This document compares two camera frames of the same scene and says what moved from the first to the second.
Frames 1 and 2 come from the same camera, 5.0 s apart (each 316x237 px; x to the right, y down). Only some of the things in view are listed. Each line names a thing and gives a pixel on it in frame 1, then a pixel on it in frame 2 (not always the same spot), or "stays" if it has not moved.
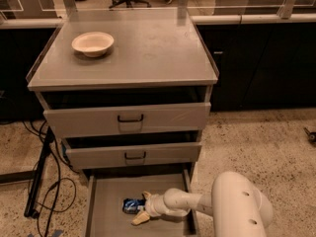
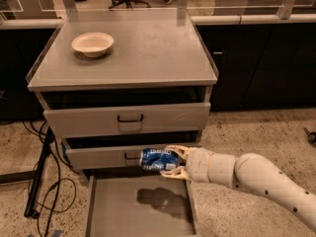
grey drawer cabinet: (129, 93) stays
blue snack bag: (132, 205) to (154, 159)
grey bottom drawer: (106, 194) stays
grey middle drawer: (92, 156) stays
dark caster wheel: (311, 135) stays
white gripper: (152, 204) to (198, 164)
